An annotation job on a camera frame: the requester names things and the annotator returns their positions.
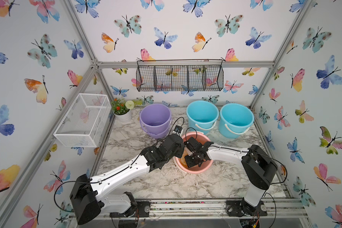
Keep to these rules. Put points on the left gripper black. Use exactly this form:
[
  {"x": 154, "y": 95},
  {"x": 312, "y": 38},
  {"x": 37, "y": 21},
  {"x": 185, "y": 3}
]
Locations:
[{"x": 180, "y": 148}]

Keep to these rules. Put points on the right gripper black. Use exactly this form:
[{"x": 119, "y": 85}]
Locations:
[{"x": 189, "y": 164}]

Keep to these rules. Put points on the yellow microfiber cloth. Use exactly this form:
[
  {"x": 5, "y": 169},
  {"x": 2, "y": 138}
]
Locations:
[{"x": 183, "y": 161}]

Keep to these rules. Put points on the pink plastic bucket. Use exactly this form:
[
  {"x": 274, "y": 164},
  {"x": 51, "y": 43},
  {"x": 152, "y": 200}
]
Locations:
[{"x": 200, "y": 137}]

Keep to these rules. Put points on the teal plastic bucket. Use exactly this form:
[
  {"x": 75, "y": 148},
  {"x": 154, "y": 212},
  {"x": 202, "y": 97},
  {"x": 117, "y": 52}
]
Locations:
[
  {"x": 235, "y": 120},
  {"x": 202, "y": 116}
]

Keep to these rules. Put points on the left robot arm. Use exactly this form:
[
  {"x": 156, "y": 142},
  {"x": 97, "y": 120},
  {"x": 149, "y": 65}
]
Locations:
[{"x": 90, "y": 196}]

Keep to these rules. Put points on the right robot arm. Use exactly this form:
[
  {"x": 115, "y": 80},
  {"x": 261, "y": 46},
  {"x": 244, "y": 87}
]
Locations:
[{"x": 259, "y": 167}]

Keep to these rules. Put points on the purple plastic bucket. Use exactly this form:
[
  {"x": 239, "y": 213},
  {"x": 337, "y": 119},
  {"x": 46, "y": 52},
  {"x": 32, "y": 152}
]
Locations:
[{"x": 155, "y": 120}]

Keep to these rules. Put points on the potted flower plant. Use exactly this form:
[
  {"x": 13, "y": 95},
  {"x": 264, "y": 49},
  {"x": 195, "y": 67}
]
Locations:
[{"x": 122, "y": 109}]

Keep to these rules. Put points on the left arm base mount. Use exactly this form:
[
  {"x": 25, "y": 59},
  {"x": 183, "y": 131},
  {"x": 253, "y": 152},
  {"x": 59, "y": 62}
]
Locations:
[{"x": 141, "y": 209}]

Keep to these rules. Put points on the aluminium front rail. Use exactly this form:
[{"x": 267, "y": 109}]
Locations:
[{"x": 218, "y": 208}]

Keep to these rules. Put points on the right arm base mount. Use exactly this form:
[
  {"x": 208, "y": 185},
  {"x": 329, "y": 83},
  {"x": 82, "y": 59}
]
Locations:
[{"x": 240, "y": 208}]

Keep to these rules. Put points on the white wire mesh basket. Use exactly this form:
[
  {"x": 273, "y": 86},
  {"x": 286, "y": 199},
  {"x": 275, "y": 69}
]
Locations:
[{"x": 84, "y": 122}]

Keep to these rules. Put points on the black wire wall basket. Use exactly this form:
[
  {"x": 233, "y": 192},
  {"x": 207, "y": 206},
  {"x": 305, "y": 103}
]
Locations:
[{"x": 187, "y": 75}]

